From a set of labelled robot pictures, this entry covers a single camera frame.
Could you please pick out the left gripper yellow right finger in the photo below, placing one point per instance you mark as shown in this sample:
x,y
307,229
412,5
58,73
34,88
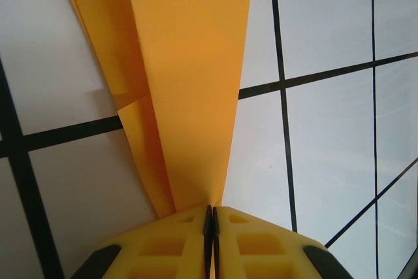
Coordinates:
x,y
261,253

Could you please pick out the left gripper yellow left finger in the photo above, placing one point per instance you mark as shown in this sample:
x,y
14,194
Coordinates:
x,y
156,253

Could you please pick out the orange cloth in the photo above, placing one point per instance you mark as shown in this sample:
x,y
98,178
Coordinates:
x,y
189,63

